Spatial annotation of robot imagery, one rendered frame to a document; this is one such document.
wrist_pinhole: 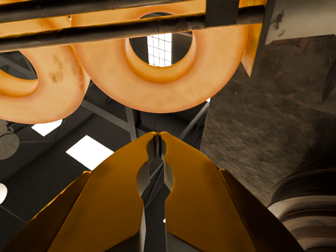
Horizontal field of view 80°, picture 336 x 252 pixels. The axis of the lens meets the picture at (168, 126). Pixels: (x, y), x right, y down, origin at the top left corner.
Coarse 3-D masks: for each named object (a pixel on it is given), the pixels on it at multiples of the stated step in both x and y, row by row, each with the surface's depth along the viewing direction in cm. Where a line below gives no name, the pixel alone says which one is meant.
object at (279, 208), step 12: (300, 180) 44; (312, 180) 42; (324, 180) 40; (276, 192) 51; (288, 192) 45; (300, 192) 42; (312, 192) 38; (324, 192) 37; (276, 204) 45; (288, 204) 43; (300, 204) 41; (312, 204) 39; (324, 204) 38; (276, 216) 48
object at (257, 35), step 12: (252, 0) 16; (264, 0) 14; (264, 12) 14; (252, 24) 16; (264, 24) 15; (252, 36) 16; (264, 36) 15; (252, 48) 17; (252, 60) 17; (252, 72) 17
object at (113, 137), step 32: (0, 64) 1339; (96, 96) 1111; (32, 128) 946; (64, 128) 946; (96, 128) 947; (160, 128) 949; (192, 128) 950; (0, 160) 823; (32, 160) 824; (64, 160) 825; (160, 160) 639; (32, 192) 730; (160, 192) 732; (0, 224) 655; (160, 224) 657
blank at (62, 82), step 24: (0, 0) 15; (0, 24) 16; (24, 24) 16; (48, 24) 16; (48, 48) 18; (72, 48) 18; (0, 72) 22; (48, 72) 19; (72, 72) 19; (0, 96) 21; (24, 96) 21; (48, 96) 21; (72, 96) 21; (24, 120) 24; (48, 120) 24
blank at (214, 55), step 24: (240, 0) 15; (72, 24) 16; (96, 48) 18; (120, 48) 18; (192, 48) 20; (216, 48) 18; (240, 48) 18; (96, 72) 19; (120, 72) 19; (144, 72) 21; (168, 72) 21; (192, 72) 20; (216, 72) 20; (120, 96) 22; (144, 96) 22; (168, 96) 22; (192, 96) 22
